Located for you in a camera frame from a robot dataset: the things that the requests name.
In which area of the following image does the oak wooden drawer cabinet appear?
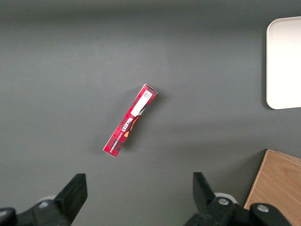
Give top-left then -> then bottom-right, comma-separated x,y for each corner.
243,149 -> 301,226

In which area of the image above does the red tartan shortbread box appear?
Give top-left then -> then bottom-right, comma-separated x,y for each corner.
103,83 -> 158,158

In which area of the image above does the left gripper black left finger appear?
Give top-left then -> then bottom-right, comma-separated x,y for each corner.
0,173 -> 88,226

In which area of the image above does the beige rectangular tray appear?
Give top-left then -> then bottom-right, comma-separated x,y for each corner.
266,16 -> 301,110

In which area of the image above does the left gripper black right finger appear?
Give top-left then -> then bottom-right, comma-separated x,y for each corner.
185,172 -> 292,226

